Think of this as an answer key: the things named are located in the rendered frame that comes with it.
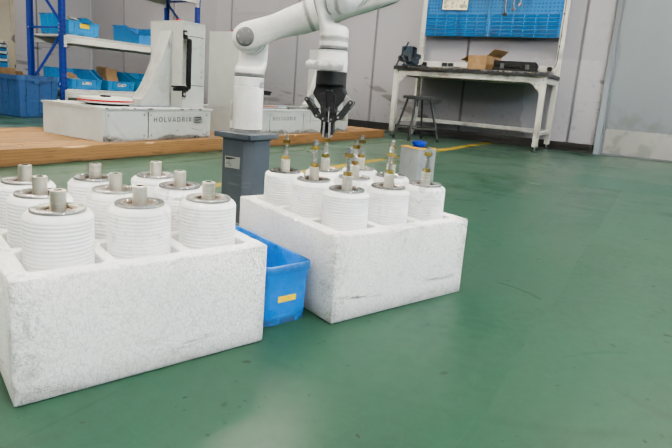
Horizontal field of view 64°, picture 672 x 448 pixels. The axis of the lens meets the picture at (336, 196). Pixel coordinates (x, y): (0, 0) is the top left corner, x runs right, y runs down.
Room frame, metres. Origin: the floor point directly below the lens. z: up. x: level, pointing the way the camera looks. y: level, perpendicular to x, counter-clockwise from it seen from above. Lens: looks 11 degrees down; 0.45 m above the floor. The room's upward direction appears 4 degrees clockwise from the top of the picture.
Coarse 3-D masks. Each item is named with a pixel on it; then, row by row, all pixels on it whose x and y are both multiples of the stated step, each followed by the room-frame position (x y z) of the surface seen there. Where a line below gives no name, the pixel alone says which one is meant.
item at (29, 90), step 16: (0, 80) 4.89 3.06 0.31; (16, 80) 4.79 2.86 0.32; (32, 80) 4.88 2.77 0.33; (48, 80) 5.02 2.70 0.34; (0, 96) 4.90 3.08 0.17; (16, 96) 4.81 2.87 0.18; (32, 96) 4.90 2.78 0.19; (48, 96) 5.04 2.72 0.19; (0, 112) 4.92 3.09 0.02; (16, 112) 4.82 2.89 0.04; (32, 112) 4.90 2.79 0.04
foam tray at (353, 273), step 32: (256, 224) 1.23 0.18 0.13; (288, 224) 1.12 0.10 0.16; (320, 224) 1.07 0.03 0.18; (416, 224) 1.14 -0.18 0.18; (448, 224) 1.19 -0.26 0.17; (320, 256) 1.03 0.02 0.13; (352, 256) 1.02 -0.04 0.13; (384, 256) 1.07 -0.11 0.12; (416, 256) 1.13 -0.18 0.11; (448, 256) 1.20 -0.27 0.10; (320, 288) 1.02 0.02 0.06; (352, 288) 1.02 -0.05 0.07; (384, 288) 1.08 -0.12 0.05; (416, 288) 1.14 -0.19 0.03; (448, 288) 1.21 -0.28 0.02
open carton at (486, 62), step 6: (492, 54) 5.83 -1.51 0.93; (498, 54) 5.90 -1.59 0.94; (504, 54) 5.96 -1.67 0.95; (468, 60) 5.95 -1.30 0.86; (474, 60) 5.90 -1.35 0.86; (480, 60) 5.85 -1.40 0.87; (486, 60) 5.80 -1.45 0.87; (492, 60) 5.89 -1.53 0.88; (498, 60) 5.98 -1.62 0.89; (468, 66) 5.94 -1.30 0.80; (474, 66) 5.89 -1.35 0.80; (480, 66) 5.84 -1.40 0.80; (486, 66) 5.81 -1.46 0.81; (492, 66) 5.90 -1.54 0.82
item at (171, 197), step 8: (160, 192) 0.96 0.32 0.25; (168, 192) 0.96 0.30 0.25; (176, 192) 0.96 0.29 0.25; (184, 192) 0.96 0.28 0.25; (192, 192) 0.97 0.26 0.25; (200, 192) 0.99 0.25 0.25; (168, 200) 0.96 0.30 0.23; (176, 200) 0.96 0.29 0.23; (176, 208) 0.96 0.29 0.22; (176, 216) 0.96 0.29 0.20; (176, 224) 0.96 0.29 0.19
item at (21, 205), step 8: (8, 200) 0.82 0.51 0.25; (16, 200) 0.81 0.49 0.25; (24, 200) 0.81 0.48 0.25; (32, 200) 0.81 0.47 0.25; (40, 200) 0.81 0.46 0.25; (48, 200) 0.82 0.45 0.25; (72, 200) 0.86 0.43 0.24; (8, 208) 0.81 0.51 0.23; (16, 208) 0.80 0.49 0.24; (24, 208) 0.80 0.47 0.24; (8, 216) 0.81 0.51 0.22; (16, 216) 0.80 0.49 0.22; (8, 224) 0.81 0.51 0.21; (16, 224) 0.80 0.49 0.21; (8, 232) 0.82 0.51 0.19; (16, 232) 0.81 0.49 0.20; (8, 240) 0.82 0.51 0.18; (16, 240) 0.80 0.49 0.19
